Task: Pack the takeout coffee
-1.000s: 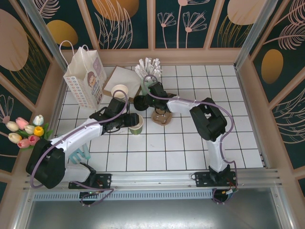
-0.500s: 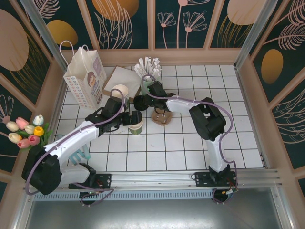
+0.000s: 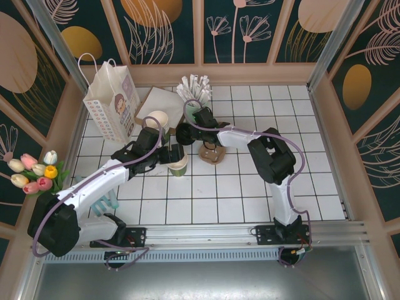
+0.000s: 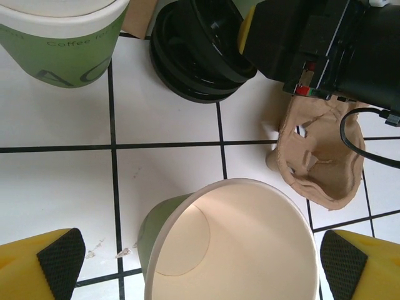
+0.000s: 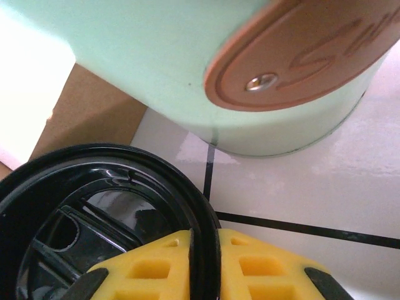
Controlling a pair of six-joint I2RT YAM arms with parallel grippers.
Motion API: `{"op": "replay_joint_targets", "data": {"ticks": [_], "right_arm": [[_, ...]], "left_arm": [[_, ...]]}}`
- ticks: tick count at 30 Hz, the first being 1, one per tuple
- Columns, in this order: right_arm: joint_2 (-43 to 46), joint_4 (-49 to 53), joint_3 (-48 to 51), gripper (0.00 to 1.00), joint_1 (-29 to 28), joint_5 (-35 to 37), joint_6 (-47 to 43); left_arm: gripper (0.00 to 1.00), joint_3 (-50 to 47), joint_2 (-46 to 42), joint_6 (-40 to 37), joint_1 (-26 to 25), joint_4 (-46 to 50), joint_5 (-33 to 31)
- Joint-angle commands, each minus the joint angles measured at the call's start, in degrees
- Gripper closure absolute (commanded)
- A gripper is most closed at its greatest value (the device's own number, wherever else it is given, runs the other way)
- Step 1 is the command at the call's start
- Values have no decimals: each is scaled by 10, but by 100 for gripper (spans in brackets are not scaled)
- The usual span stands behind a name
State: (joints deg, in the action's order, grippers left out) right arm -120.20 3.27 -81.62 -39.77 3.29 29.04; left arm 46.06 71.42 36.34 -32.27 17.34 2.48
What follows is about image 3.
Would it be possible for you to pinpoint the stack of black cup lids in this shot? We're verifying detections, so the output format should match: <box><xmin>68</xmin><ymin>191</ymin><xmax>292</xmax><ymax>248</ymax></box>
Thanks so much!
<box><xmin>176</xmin><ymin>123</ymin><xmax>196</xmax><ymax>146</ymax></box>

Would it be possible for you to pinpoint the green paper coffee cup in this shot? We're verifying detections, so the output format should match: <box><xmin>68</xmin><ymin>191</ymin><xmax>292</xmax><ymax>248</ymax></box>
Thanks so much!
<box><xmin>167</xmin><ymin>154</ymin><xmax>189</xmax><ymax>178</ymax></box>

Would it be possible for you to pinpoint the brown pulp cup carrier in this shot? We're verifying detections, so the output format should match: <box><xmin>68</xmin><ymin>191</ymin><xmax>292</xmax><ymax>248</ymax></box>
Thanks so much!
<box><xmin>199</xmin><ymin>144</ymin><xmax>228</xmax><ymax>166</ymax></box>

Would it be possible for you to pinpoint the white printed paper carry bag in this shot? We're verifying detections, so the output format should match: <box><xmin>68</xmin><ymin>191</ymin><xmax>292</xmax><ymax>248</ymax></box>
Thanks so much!
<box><xmin>77</xmin><ymin>52</ymin><xmax>141</xmax><ymax>144</ymax></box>

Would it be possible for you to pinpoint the green cup holding straws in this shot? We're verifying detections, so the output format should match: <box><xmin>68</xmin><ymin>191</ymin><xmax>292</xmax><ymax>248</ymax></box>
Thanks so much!
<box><xmin>184</xmin><ymin>100</ymin><xmax>203</xmax><ymax>116</ymax></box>

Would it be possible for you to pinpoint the white wrapped drinking straw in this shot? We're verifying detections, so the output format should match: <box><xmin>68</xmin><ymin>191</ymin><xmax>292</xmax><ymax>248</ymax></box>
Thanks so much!
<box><xmin>199</xmin><ymin>74</ymin><xmax>213</xmax><ymax>106</ymax></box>
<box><xmin>189</xmin><ymin>73</ymin><xmax>206</xmax><ymax>103</ymax></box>
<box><xmin>181</xmin><ymin>76</ymin><xmax>203</xmax><ymax>103</ymax></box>
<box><xmin>176</xmin><ymin>82</ymin><xmax>198</xmax><ymax>103</ymax></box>

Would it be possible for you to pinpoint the teal plastic toy rake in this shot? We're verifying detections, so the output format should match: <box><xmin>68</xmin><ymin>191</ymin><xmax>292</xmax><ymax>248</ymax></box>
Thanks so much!
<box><xmin>92</xmin><ymin>199</ymin><xmax>111</xmax><ymax>217</ymax></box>

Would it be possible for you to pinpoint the artificial tulip bouquet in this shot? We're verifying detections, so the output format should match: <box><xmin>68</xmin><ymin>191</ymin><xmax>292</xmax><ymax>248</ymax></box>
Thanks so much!
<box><xmin>6</xmin><ymin>149</ymin><xmax>71</xmax><ymax>198</ymax></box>

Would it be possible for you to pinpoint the grey sheet metal panel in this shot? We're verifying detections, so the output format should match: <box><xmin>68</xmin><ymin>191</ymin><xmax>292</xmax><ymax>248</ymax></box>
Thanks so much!
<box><xmin>24</xmin><ymin>246</ymin><xmax>387</xmax><ymax>300</ymax></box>

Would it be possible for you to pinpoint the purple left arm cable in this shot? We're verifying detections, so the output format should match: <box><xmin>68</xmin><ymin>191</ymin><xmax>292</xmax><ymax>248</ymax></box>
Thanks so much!
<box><xmin>32</xmin><ymin>115</ymin><xmax>165</xmax><ymax>271</ymax></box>

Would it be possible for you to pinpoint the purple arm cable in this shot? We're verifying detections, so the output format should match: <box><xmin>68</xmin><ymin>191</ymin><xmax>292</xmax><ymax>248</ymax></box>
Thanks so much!
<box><xmin>32</xmin><ymin>115</ymin><xmax>165</xmax><ymax>271</ymax></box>
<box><xmin>184</xmin><ymin>99</ymin><xmax>313</xmax><ymax>269</ymax></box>

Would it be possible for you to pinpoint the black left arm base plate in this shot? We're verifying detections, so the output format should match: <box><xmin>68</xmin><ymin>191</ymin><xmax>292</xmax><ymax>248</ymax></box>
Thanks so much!
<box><xmin>89</xmin><ymin>227</ymin><xmax>148</xmax><ymax>248</ymax></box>

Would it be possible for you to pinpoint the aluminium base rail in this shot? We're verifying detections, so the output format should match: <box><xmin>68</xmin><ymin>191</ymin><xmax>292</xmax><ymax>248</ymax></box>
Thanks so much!
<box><xmin>31</xmin><ymin>220</ymin><xmax>373</xmax><ymax>251</ymax></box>

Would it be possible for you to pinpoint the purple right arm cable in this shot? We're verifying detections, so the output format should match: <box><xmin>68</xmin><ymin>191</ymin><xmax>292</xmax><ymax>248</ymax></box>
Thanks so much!
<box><xmin>184</xmin><ymin>99</ymin><xmax>313</xmax><ymax>269</ymax></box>

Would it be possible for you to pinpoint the grey slotted cable duct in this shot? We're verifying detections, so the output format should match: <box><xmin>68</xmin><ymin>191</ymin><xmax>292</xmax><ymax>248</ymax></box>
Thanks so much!
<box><xmin>43</xmin><ymin>249</ymin><xmax>282</xmax><ymax>264</ymax></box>

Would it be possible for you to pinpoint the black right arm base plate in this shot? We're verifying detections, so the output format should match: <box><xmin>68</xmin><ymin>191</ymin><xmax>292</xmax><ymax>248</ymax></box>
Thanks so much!
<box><xmin>255</xmin><ymin>224</ymin><xmax>313</xmax><ymax>246</ymax></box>

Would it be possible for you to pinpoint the aluminium frame post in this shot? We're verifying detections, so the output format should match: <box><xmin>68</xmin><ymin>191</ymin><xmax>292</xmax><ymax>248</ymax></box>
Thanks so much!
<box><xmin>25</xmin><ymin>0</ymin><xmax>95</xmax><ymax>94</ymax></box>
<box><xmin>307</xmin><ymin>0</ymin><xmax>366</xmax><ymax>92</ymax></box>

